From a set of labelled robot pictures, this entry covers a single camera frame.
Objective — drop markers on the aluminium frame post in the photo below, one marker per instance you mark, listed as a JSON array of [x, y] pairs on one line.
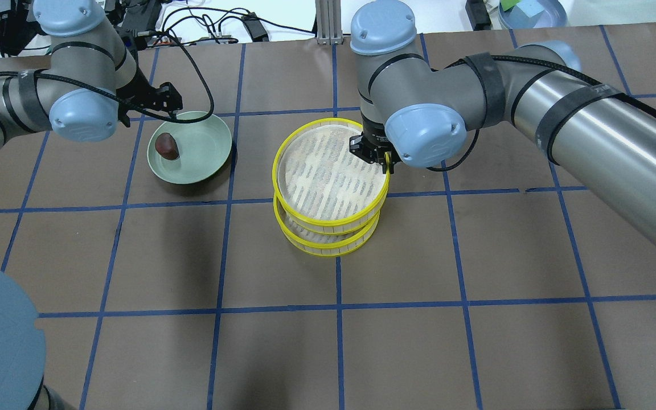
[[328, 22]]

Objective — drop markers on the light green plate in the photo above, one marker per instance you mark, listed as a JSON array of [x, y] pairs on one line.
[[203, 148]]

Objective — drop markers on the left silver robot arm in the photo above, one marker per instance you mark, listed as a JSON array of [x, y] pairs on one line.
[[92, 83]]

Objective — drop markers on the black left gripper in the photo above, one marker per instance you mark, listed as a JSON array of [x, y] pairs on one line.
[[133, 94]]

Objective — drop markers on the brown steamed bun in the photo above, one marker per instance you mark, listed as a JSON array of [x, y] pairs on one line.
[[166, 146]]

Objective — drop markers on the yellow steamer layer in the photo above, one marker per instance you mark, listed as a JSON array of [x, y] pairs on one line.
[[323, 244], [321, 185]]

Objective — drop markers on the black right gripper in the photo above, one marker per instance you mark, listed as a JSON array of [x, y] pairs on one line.
[[374, 138]]

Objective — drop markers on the bowl with coloured blocks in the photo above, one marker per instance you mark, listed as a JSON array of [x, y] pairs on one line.
[[532, 14]]

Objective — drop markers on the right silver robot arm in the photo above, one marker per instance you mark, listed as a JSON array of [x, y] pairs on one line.
[[420, 116]]

